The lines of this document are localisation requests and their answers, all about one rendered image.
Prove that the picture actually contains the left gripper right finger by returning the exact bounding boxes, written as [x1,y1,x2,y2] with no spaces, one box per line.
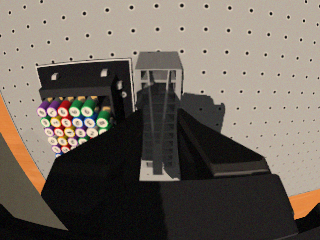
[177,109,272,180]

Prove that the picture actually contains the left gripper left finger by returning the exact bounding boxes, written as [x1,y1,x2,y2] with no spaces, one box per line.
[48,109,143,180]

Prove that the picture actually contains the white perforated base plate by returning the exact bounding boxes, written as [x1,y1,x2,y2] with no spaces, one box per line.
[0,0,320,197]

